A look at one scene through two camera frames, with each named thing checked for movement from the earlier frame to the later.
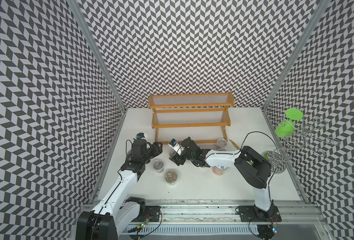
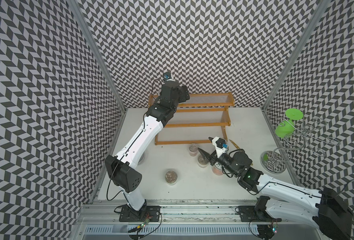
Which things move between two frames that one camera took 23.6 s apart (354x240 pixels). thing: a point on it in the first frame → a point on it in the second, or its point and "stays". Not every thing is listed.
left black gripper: (156, 149) → (183, 93)
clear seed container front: (171, 177) stays
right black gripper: (177, 159) → (207, 156)
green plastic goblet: (286, 127) stays
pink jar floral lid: (218, 171) stays
